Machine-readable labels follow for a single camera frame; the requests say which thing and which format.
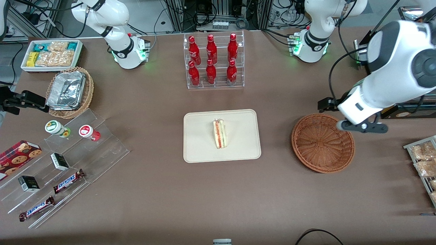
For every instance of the red lidded white cup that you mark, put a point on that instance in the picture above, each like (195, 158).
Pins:
(87, 131)

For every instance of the clear bag of pastry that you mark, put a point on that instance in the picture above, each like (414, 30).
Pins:
(425, 168)
(424, 150)

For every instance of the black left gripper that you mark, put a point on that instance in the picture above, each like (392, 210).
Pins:
(329, 103)

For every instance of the white plastic snack bin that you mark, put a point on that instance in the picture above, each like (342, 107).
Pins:
(24, 66)

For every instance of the triangle sandwich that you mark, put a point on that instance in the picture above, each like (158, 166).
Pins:
(219, 134)

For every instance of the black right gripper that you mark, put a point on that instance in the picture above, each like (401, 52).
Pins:
(24, 99)

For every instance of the oval tan wicker basket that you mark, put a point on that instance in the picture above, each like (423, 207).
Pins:
(88, 92)

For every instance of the red plaid cookie box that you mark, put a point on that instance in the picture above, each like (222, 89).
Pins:
(17, 158)

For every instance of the clear acrylic stepped shelf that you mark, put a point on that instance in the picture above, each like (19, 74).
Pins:
(102, 149)

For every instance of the round brown wicker basket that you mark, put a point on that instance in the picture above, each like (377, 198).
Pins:
(322, 144)

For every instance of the red cola bottle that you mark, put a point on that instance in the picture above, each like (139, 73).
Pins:
(231, 74)
(211, 74)
(194, 75)
(211, 49)
(232, 47)
(194, 51)

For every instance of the stainless steel pan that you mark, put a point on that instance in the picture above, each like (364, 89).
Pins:
(407, 13)

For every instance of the yellow snack packet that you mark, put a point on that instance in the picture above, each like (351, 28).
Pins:
(32, 59)

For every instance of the beige plastic tray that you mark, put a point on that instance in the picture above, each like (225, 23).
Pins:
(197, 136)

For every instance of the clear bag of crackers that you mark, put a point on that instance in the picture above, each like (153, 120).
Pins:
(56, 59)
(58, 46)

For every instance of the stacked aluminium foil trays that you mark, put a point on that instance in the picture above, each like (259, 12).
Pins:
(66, 90)

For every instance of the small black carton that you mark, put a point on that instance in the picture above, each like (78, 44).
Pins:
(60, 162)
(29, 183)

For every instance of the green lidded white cup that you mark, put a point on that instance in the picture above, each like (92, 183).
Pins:
(54, 127)

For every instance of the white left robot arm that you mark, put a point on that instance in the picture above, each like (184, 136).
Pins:
(391, 78)

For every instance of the Snickers chocolate bar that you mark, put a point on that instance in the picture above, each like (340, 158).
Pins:
(36, 208)
(68, 181)

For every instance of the clear acrylic bottle rack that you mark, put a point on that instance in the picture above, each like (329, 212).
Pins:
(219, 85)

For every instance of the teal snack packet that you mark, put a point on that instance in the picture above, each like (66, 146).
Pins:
(72, 46)
(41, 47)

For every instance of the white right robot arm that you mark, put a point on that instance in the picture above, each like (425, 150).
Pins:
(119, 13)

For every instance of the white power strip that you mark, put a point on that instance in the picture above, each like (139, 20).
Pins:
(220, 25)

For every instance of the grey device edge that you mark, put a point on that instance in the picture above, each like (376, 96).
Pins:
(222, 242)

